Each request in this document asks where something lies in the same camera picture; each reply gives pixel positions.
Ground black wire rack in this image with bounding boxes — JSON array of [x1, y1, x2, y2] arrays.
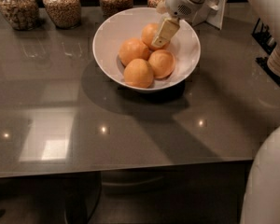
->
[[251, 19, 280, 87]]

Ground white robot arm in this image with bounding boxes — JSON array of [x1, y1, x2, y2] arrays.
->
[[153, 0, 280, 224]]

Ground white folded stand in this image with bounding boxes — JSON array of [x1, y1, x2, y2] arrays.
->
[[192, 0, 227, 30]]

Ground dark table pedestal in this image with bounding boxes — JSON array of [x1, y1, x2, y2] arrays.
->
[[63, 172, 102, 224]]

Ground far left glass jar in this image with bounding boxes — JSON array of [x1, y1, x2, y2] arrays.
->
[[0, 0, 39, 31]]

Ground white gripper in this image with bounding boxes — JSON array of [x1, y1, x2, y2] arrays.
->
[[151, 0, 203, 48]]

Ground white ceramic bowl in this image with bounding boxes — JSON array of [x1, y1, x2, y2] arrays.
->
[[92, 7, 201, 93]]

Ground orange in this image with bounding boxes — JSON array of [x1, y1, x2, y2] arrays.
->
[[141, 23, 159, 51], [119, 37, 150, 66], [123, 59, 154, 89], [148, 49, 175, 79]]

